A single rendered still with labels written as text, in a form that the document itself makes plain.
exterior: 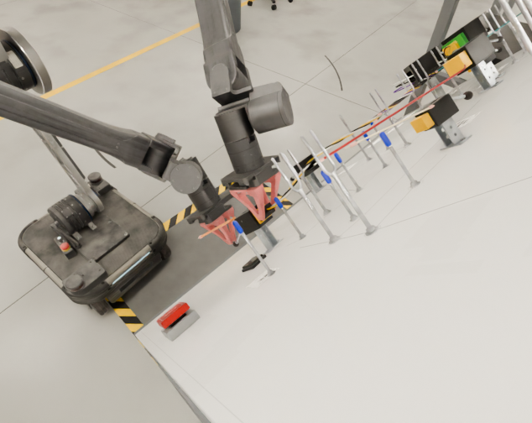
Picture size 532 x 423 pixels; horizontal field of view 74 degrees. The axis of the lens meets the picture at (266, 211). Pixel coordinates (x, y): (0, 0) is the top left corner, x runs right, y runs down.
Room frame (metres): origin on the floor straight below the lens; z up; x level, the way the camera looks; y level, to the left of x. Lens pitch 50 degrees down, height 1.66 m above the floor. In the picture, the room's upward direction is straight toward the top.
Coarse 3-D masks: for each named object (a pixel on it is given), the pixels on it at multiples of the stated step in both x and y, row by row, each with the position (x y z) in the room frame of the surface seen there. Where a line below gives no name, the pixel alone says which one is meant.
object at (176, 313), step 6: (174, 306) 0.26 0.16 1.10; (180, 306) 0.25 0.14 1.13; (186, 306) 0.25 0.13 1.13; (168, 312) 0.25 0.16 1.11; (174, 312) 0.24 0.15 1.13; (180, 312) 0.24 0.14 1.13; (162, 318) 0.24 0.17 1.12; (168, 318) 0.23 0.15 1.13; (174, 318) 0.23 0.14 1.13; (180, 318) 0.23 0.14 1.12; (162, 324) 0.22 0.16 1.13; (168, 324) 0.22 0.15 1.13; (174, 324) 0.23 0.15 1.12
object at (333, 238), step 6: (282, 156) 0.36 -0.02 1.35; (276, 162) 0.35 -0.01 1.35; (288, 162) 0.36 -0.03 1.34; (282, 174) 0.34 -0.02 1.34; (294, 174) 0.35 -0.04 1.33; (288, 180) 0.33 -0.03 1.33; (300, 180) 0.34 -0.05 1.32; (300, 186) 0.33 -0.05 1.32; (300, 192) 0.32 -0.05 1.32; (306, 198) 0.32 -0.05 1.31; (312, 210) 0.31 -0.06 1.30; (318, 216) 0.30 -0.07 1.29; (324, 222) 0.30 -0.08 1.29; (324, 228) 0.29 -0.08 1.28; (330, 234) 0.29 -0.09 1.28; (330, 240) 0.28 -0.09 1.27; (336, 240) 0.28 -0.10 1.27
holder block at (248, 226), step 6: (246, 210) 0.47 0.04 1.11; (240, 216) 0.43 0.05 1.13; (246, 216) 0.43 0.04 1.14; (252, 216) 0.42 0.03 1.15; (270, 216) 0.44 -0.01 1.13; (240, 222) 0.43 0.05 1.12; (246, 222) 0.42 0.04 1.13; (252, 222) 0.42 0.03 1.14; (258, 222) 0.41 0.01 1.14; (264, 222) 0.42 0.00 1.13; (246, 228) 0.42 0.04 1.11; (252, 228) 0.41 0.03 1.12; (258, 228) 0.41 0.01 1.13; (246, 234) 0.42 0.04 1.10
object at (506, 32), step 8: (480, 16) 1.42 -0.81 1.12; (488, 16) 1.42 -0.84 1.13; (496, 16) 1.42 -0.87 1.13; (496, 24) 1.35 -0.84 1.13; (528, 24) 1.35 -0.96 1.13; (488, 32) 1.28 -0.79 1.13; (504, 32) 1.28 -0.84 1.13; (512, 32) 1.28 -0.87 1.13; (528, 32) 1.28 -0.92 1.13; (512, 40) 1.22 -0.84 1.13; (496, 48) 1.16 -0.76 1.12; (504, 48) 1.16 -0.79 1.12; (512, 48) 1.16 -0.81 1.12; (520, 48) 1.16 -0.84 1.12; (496, 56) 1.10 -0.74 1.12; (504, 56) 1.10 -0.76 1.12
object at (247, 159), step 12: (228, 144) 0.47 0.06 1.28; (240, 144) 0.46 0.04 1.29; (252, 144) 0.47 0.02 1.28; (240, 156) 0.45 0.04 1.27; (252, 156) 0.46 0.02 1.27; (264, 156) 0.51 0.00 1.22; (276, 156) 0.49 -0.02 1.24; (240, 168) 0.45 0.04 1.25; (252, 168) 0.45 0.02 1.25; (264, 168) 0.45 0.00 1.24; (228, 180) 0.43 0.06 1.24; (240, 180) 0.42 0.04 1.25
